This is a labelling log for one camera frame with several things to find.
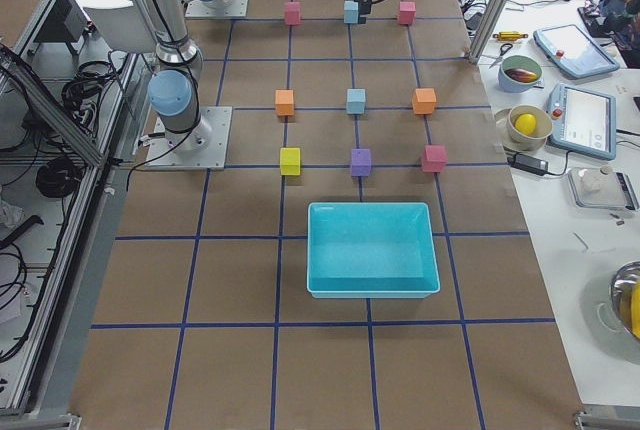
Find pink block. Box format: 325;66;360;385
397;1;416;26
284;1;302;26
421;145;448;173

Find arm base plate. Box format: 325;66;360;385
144;106;232;171
185;0;248;20

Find purple block right side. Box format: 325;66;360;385
350;148;372;177

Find teach pendant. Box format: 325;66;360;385
533;24;620;79
547;83;617;161

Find black power adapter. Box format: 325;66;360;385
508;152;548;176

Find teach pendant lower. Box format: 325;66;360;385
547;83;617;161

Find pink block right far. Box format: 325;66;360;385
421;145;448;173

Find orange block far side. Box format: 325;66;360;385
412;88;437;115

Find pink block left near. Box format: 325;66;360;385
284;1;302;26

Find yellow foam block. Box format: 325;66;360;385
279;147;302;176

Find black handled scissors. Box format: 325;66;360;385
490;42;513;67

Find pink block left far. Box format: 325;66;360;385
397;1;416;26

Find white chair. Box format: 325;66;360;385
76;0;156;54

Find light blue block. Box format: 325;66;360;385
343;0;359;25
346;88;366;115

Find brass cylinder tool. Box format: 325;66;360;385
492;31;529;42

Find steel bowl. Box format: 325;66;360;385
609;261;639;341

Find beige bowl with lemon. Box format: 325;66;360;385
494;105;553;151

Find orange block near robot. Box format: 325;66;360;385
274;89;295;117

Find cyan plastic tray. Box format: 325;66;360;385
306;202;441;299

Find teach pendant upper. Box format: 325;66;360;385
533;24;620;79

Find kitchen scale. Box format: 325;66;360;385
567;166;639;211

